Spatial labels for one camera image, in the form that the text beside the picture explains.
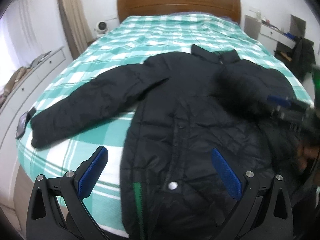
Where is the white desk with drawer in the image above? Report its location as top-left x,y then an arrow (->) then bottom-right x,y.
260,20 -> 302,49

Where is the wooden headboard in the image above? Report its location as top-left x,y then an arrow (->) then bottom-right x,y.
117,0 -> 242,25

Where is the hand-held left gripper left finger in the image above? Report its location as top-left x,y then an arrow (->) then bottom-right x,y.
25,146 -> 109,240

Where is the black puffer jacket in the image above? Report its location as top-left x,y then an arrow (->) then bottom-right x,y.
30,44 -> 318,240

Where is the person's right hand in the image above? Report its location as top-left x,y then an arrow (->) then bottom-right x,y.
297,142 -> 320,177

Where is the grey upright panel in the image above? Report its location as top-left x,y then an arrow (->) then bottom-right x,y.
291,14 -> 306,37

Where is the white drawer cabinet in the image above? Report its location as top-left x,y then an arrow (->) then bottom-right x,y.
0,46 -> 67,155

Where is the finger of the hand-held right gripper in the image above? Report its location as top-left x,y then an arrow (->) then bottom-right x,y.
267,94 -> 310,111
271,106 -> 313,133

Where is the beige clothes pile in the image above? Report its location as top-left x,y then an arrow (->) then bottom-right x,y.
0,66 -> 33,102

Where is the black smartphone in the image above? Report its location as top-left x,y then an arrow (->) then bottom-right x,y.
15,112 -> 31,140

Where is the small white fan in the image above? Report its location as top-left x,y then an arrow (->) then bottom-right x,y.
96,21 -> 109,34

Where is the grey board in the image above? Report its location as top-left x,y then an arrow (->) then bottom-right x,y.
244,14 -> 262,40

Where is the dark hanging coat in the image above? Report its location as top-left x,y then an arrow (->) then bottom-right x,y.
290,37 -> 316,82

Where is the beige curtain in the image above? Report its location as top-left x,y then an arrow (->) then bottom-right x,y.
56,0 -> 92,59

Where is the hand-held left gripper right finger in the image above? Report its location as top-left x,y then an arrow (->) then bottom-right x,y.
211,148 -> 297,240

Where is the bed with green checkered sheet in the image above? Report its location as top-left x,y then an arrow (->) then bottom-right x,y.
16,14 -> 315,238

